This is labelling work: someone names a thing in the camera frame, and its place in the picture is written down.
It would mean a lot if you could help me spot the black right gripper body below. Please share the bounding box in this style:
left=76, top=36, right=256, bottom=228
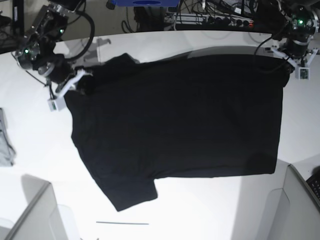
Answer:
left=37, top=53, right=95, bottom=96

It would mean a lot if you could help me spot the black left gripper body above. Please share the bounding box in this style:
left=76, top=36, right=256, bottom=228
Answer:
left=280, top=39, right=310, bottom=57

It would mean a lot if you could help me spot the black T-shirt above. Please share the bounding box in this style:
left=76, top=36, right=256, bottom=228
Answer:
left=64, top=54, right=290, bottom=211

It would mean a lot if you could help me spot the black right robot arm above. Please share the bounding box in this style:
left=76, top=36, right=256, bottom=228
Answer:
left=11, top=0, right=95, bottom=100

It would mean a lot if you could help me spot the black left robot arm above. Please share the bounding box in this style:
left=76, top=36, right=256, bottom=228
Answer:
left=253, top=0, right=320, bottom=80

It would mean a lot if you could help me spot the blue box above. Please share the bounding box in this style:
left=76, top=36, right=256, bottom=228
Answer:
left=110, top=0, right=180, bottom=7

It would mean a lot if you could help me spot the white power strip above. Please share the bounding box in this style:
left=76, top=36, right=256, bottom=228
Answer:
left=175, top=13, right=254, bottom=27

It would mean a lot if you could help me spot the grey folded cloth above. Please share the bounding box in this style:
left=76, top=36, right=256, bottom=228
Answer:
left=0, top=108, right=16, bottom=167

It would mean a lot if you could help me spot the black keyboard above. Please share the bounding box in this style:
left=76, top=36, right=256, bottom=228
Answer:
left=306, top=174, right=320, bottom=200

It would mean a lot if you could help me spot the white left partition panel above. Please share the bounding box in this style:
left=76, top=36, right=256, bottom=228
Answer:
left=5, top=182, right=68, bottom=240

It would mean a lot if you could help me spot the white partition panel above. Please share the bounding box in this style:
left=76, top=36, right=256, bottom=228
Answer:
left=266, top=164, right=320, bottom=240
left=5, top=182, right=68, bottom=240

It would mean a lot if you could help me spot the white right partition panel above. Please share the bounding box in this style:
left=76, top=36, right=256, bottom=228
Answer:
left=266, top=164, right=320, bottom=240

